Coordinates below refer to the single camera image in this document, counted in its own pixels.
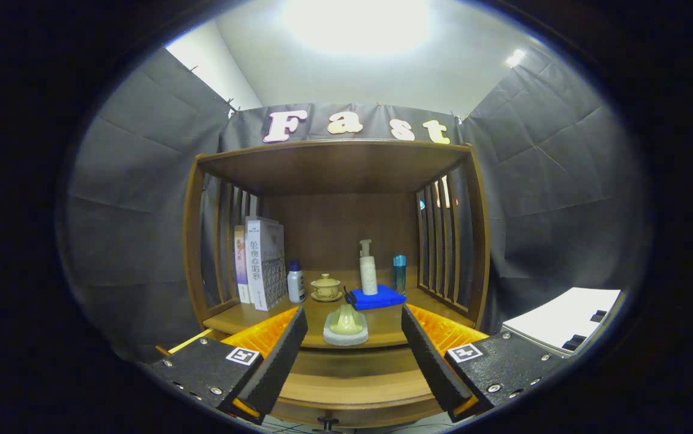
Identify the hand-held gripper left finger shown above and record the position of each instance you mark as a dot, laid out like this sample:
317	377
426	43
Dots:
277	355

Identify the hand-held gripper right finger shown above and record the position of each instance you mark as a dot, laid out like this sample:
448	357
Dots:
427	355

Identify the green scrub brush grey sponge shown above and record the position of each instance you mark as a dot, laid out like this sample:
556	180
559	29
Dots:
346	322

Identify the wooden drawer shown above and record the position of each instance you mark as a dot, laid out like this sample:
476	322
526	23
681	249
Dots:
352	383

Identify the wooden countertop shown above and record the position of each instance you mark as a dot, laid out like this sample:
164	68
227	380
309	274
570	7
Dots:
385	328

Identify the wooden cabinet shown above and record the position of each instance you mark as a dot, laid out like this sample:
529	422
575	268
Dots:
334	229

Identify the white bottle blue cap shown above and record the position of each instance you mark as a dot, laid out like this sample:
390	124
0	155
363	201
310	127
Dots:
296	286

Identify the blue folded cloth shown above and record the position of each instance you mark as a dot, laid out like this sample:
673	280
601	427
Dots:
382	298

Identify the yellow lidded teacup with saucer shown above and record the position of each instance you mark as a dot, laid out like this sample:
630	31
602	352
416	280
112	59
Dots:
325	287

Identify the blue clear bottle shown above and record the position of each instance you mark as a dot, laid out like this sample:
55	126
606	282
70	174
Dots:
400	274

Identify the white patterned book box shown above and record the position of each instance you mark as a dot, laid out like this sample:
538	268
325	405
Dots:
265	265

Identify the purple book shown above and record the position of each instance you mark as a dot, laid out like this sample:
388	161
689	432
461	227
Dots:
241	265

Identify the white pump bottle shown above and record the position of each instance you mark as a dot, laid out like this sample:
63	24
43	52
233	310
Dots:
368	274

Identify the black backdrop cloth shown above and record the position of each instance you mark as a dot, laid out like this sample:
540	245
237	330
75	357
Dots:
141	211

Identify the small ceiling light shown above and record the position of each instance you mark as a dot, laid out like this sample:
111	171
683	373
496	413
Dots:
515	57

